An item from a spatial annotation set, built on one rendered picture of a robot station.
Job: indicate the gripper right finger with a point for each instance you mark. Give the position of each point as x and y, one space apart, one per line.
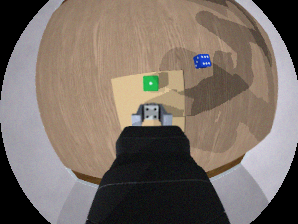
164 117

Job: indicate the tan flat mat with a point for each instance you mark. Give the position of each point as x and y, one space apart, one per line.
128 94

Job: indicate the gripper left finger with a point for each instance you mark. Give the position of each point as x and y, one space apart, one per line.
136 118

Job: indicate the grey die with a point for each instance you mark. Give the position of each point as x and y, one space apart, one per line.
151 111

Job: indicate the green die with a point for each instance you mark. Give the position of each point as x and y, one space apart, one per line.
150 83

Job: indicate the blue die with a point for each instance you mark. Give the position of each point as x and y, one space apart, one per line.
202 61

